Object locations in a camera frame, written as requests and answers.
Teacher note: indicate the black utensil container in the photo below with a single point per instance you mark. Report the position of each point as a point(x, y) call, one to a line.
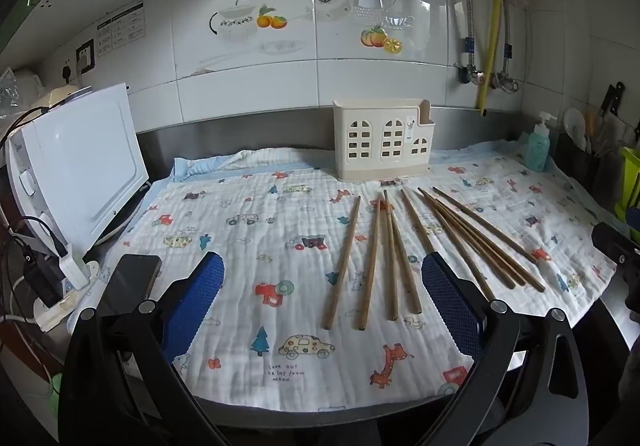
point(580, 171)

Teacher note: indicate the white plastic ladle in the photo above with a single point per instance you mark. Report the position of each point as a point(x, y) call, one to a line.
point(575, 123)

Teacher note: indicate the white charger plug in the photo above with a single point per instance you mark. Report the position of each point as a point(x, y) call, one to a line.
point(74, 273)

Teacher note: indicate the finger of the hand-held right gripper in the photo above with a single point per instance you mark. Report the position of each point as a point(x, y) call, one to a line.
point(617, 246)

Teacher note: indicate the white plastic container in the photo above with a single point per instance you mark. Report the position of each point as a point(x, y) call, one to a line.
point(25, 78)

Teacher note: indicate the metal valve with red knob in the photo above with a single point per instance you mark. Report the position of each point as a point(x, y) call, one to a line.
point(467, 73)

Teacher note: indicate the cream plastic utensil holder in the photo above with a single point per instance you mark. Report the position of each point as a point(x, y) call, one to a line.
point(370, 111)

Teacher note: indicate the white instruction sticker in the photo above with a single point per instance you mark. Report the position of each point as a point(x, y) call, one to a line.
point(122, 26)

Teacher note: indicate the set of wooden chopsticks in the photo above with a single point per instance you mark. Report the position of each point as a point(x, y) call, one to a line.
point(342, 261)

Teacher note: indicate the pale yellow utensil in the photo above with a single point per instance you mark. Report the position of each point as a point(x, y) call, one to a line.
point(595, 123)

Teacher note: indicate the cream appliance lid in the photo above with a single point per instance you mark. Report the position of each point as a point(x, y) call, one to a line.
point(57, 96)

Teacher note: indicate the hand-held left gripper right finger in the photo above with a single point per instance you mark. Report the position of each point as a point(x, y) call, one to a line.
point(450, 306)

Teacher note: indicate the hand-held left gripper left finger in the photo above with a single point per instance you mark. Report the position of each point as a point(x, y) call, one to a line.
point(192, 306)

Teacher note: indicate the white power strip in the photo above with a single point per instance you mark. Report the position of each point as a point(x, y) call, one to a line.
point(52, 316)

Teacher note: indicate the teal pump soap bottle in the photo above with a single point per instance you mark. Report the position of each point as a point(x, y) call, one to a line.
point(539, 148)

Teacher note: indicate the black charger plug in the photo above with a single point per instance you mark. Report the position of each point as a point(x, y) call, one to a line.
point(42, 278)

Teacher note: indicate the plain metal valve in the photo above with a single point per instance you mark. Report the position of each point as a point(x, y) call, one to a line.
point(505, 82)

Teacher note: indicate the clear plastic bag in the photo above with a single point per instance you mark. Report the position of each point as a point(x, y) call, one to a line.
point(9, 91)

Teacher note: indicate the dark smartphone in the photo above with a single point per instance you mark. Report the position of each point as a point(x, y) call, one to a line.
point(130, 281)

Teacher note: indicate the white cartoon printed cloth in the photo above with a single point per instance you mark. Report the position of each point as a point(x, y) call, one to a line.
point(225, 236)

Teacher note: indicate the green plastic rack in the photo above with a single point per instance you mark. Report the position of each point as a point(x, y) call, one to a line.
point(631, 176)

